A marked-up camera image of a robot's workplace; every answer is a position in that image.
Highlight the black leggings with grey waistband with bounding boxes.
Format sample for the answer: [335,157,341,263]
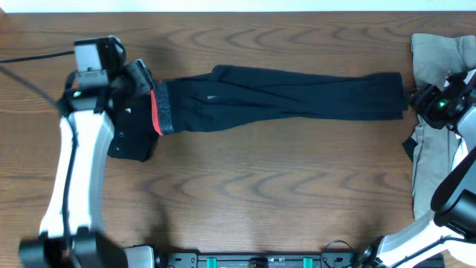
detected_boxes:
[151,65,408,135]

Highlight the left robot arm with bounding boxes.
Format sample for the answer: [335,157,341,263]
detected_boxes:
[19,36,156,267]

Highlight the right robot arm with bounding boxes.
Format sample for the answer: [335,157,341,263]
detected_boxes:
[359,71,475,267]

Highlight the beige folded garment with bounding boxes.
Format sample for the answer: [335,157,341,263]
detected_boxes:
[404,33,475,219]

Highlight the folded black shirt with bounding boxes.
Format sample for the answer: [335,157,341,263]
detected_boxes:
[108,95,158,162]

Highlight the white garment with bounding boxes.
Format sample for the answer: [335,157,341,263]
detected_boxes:
[444,67,476,266]

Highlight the left black cable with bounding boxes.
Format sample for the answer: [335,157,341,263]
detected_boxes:
[0,50,75,112]

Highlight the black cable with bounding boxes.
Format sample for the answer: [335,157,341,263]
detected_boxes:
[0,50,75,112]
[321,239,358,268]

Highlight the right black cable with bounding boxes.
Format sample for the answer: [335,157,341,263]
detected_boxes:
[321,239,358,268]

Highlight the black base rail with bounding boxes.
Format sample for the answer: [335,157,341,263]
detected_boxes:
[124,243,447,268]

